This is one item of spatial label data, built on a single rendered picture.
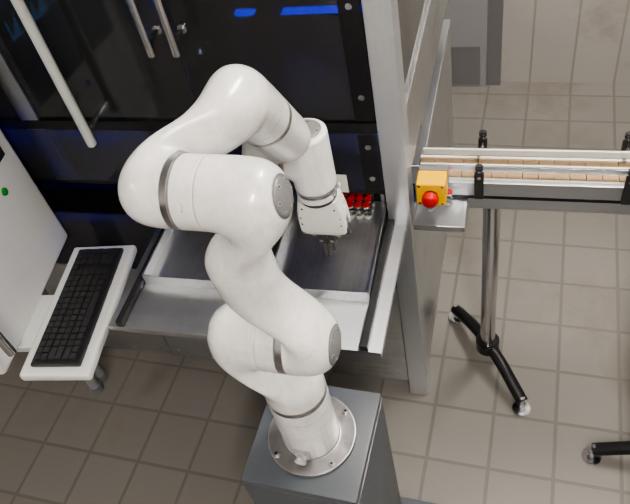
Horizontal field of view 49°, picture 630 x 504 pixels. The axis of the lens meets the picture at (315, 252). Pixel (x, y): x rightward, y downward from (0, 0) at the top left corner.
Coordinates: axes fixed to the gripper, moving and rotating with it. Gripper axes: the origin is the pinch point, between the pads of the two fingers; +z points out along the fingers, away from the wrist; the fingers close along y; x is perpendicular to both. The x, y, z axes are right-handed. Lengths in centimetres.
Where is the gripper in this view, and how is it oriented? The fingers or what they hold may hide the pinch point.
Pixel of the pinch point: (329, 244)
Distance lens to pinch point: 148.3
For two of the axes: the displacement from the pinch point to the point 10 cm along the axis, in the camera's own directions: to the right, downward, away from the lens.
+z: 1.7, 6.6, 7.4
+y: -9.6, -0.6, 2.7
